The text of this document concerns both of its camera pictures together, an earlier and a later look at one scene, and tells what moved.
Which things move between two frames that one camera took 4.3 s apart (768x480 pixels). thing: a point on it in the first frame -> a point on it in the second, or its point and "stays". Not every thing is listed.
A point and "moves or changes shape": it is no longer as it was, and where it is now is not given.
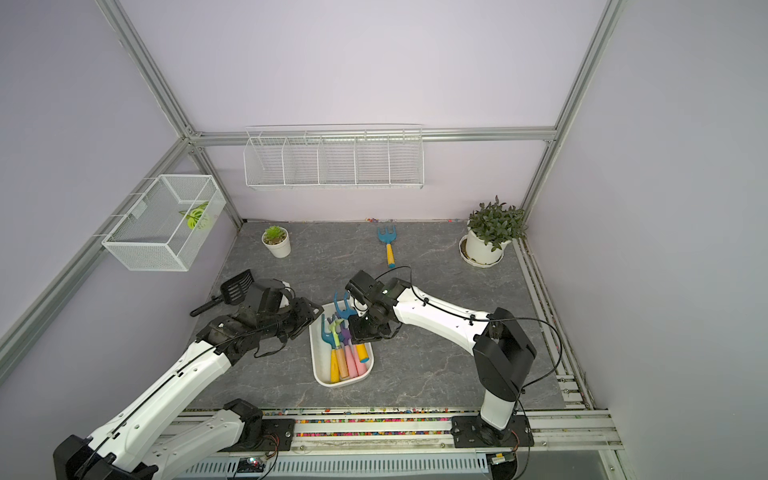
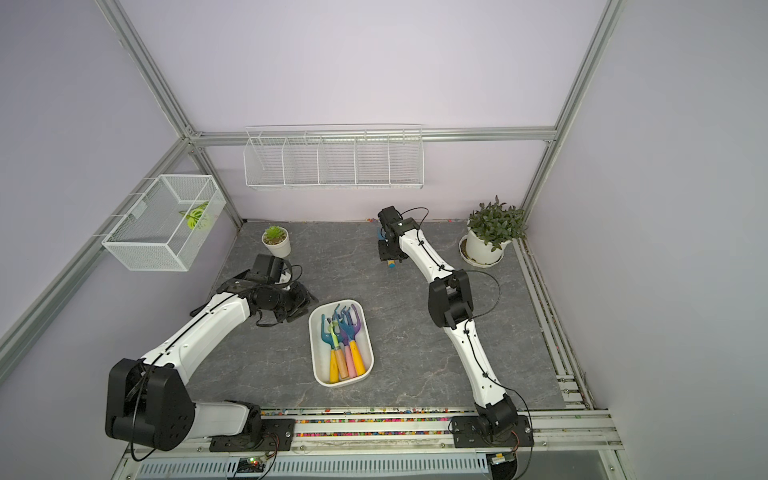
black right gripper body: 366,326 -> 386,248
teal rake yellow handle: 334,353 stays
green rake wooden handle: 341,358 stays
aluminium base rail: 370,432 stays
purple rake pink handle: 361,366 moves or changes shape
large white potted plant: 490,228 stays
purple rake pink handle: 351,360 stays
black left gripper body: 288,321 -> 287,303
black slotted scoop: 232,292 stays
